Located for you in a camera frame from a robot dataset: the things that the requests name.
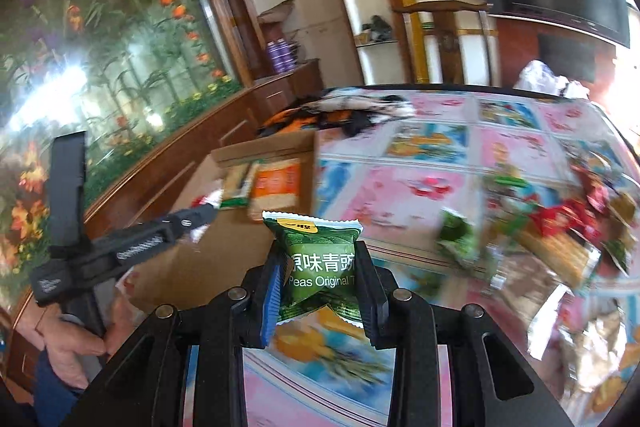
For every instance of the black panel under television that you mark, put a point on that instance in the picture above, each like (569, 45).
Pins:
(567, 54)

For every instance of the orange black scarf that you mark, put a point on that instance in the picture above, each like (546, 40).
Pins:
(300, 122)

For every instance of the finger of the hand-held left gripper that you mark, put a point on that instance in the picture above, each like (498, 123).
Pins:
(192, 219)

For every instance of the long cracker packet green end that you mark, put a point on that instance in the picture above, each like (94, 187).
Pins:
(237, 187)

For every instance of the person's left hand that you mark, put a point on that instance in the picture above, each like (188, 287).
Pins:
(62, 342)

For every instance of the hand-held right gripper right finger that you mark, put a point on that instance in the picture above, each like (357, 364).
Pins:
(372, 304)

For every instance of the cardboard box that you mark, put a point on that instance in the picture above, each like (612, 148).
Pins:
(210, 272)

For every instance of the pile of mixed snack packets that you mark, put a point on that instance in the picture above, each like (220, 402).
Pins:
(550, 227)

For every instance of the printed floral tablecloth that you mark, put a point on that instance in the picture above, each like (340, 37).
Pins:
(400, 187)

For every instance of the white plastic bag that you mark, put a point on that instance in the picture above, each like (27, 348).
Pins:
(542, 77)

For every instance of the orange label cracker packet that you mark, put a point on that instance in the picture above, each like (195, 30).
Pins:
(277, 187)

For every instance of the flower wall mural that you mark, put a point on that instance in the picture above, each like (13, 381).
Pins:
(100, 32)

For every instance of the brown basket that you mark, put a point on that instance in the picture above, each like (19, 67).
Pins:
(277, 12)

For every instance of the purple spray can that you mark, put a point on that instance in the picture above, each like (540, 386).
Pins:
(287, 54)
(274, 57)

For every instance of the wooden chair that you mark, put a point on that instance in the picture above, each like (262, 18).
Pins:
(450, 42)

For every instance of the dark clutter on shelf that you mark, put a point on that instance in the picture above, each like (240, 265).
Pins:
(377, 29)

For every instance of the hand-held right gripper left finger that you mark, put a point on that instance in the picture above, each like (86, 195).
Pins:
(267, 302)

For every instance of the green pea snack packet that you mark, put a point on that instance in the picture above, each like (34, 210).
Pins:
(315, 247)
(457, 237)

